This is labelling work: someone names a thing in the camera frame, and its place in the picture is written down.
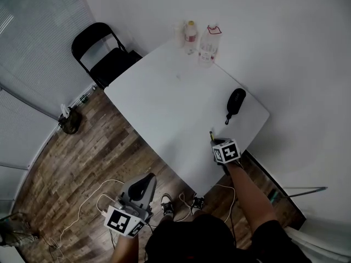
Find window blinds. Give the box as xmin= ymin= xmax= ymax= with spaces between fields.
xmin=0 ymin=0 xmax=96 ymax=120

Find black folding chair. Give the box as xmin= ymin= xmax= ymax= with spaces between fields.
xmin=71 ymin=22 xmax=143 ymax=90

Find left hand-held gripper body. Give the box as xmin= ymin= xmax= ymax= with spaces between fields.
xmin=103 ymin=191 xmax=155 ymax=238

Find grey metal pole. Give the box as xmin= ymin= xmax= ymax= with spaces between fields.
xmin=283 ymin=185 xmax=329 ymax=198

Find yellow-capped water bottle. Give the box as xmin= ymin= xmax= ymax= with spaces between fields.
xmin=183 ymin=20 xmax=199 ymax=55

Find long white cable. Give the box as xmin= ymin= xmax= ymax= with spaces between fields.
xmin=48 ymin=178 xmax=127 ymax=260

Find person's right shoe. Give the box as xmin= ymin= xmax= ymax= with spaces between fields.
xmin=191 ymin=196 xmax=206 ymax=216

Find person's left forearm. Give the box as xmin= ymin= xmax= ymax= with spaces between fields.
xmin=110 ymin=232 xmax=139 ymax=263

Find large red-handled water bottle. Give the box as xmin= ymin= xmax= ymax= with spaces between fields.
xmin=197 ymin=24 xmax=223 ymax=68

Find person's shoe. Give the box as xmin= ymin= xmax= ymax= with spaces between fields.
xmin=191 ymin=196 xmax=206 ymax=216
xmin=160 ymin=193 xmax=175 ymax=218

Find clear plastic cup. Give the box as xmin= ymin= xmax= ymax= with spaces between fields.
xmin=173 ymin=22 xmax=186 ymax=49

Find person's left shoe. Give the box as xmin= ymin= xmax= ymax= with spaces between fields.
xmin=160 ymin=193 xmax=175 ymax=218

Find thin black cable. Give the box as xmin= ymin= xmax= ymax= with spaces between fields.
xmin=229 ymin=198 xmax=237 ymax=248

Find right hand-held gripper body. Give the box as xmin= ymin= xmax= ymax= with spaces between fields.
xmin=212 ymin=137 xmax=245 ymax=176

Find person's black clothing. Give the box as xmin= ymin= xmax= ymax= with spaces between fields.
xmin=144 ymin=211 xmax=314 ymax=263

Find black glasses case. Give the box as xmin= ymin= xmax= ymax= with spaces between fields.
xmin=225 ymin=88 xmax=247 ymax=126

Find dark green bag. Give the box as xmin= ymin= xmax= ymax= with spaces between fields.
xmin=58 ymin=107 xmax=82 ymax=135

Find camouflage bag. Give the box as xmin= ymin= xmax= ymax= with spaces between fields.
xmin=0 ymin=211 xmax=39 ymax=248

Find white table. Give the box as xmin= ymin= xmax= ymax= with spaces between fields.
xmin=103 ymin=38 xmax=271 ymax=198

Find short white cable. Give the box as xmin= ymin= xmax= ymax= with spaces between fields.
xmin=179 ymin=184 xmax=237 ymax=222

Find person's right forearm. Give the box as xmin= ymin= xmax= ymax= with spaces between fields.
xmin=227 ymin=159 xmax=278 ymax=232

